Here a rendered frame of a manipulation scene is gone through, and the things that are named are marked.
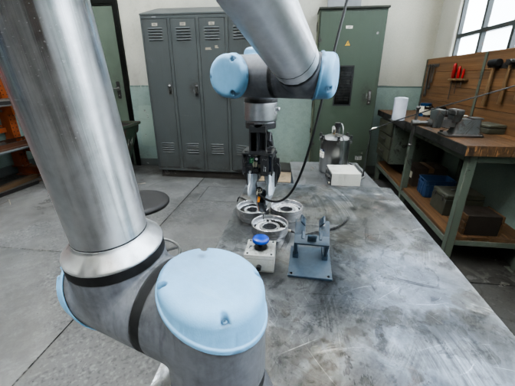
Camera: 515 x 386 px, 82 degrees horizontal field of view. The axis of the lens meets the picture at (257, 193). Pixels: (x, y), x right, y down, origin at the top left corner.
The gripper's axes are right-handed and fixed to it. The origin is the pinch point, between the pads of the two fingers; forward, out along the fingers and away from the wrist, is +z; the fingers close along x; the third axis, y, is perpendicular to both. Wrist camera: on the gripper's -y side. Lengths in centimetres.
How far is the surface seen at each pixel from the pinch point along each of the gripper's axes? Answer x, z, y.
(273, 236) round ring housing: 3.4, 10.5, 1.0
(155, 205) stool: -63, 31, -56
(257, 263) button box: 1.4, 10.9, 13.6
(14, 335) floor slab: -129, 93, -20
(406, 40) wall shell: 117, -70, -335
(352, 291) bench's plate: 22.5, 13.1, 16.9
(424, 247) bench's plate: 43.9, 12.9, -4.3
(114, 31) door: -239, -84, -317
